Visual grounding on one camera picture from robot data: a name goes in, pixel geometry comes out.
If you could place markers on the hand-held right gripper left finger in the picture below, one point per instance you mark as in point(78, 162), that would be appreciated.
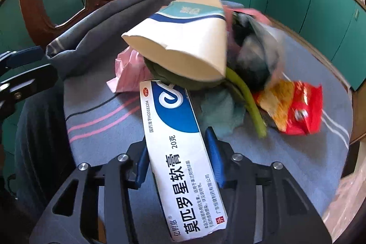
point(143, 169)

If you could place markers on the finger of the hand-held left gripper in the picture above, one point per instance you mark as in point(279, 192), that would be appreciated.
point(28, 81)
point(25, 57)

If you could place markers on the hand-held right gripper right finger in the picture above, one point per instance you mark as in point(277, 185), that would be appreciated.
point(214, 158)

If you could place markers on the white blue medicine box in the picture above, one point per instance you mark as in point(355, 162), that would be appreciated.
point(177, 175)

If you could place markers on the teal tissue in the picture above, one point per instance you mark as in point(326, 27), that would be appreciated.
point(223, 112)

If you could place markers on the green vegetable stem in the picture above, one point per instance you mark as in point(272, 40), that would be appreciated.
point(248, 101)

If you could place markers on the pink plastic bag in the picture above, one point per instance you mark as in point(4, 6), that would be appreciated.
point(128, 72)

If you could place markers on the red snack packet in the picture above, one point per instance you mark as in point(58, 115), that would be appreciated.
point(303, 112)

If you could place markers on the dark green plastic bag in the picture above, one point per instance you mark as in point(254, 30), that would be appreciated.
point(251, 61)

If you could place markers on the crushed white paper cup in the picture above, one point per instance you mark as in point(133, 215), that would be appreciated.
point(183, 41)

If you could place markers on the person's left leg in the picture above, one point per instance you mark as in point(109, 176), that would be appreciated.
point(40, 147)

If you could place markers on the blue striped blanket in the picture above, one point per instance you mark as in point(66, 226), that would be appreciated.
point(300, 161)

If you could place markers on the teal kitchen base cabinets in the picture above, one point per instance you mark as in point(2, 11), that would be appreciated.
point(314, 18)

